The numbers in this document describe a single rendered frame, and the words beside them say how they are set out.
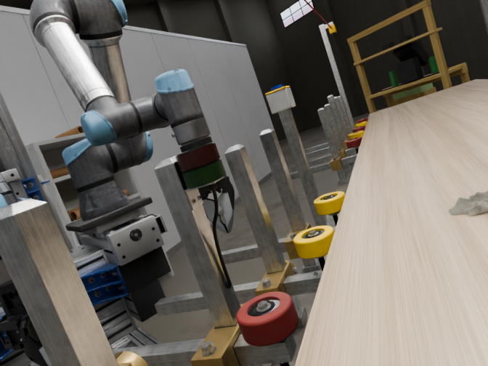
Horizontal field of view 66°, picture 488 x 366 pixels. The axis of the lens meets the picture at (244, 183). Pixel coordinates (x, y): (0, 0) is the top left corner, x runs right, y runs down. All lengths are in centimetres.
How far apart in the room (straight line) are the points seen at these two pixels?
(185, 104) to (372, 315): 54
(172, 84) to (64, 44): 31
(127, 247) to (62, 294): 73
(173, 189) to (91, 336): 24
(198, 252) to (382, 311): 26
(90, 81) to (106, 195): 40
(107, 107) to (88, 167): 37
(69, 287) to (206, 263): 25
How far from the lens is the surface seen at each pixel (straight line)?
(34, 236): 36
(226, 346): 57
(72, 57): 99
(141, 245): 110
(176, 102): 81
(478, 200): 70
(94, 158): 122
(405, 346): 42
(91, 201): 122
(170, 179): 55
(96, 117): 85
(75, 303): 38
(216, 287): 58
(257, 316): 53
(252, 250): 107
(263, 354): 56
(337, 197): 95
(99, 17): 115
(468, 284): 49
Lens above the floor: 114
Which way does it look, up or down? 8 degrees down
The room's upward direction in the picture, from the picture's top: 20 degrees counter-clockwise
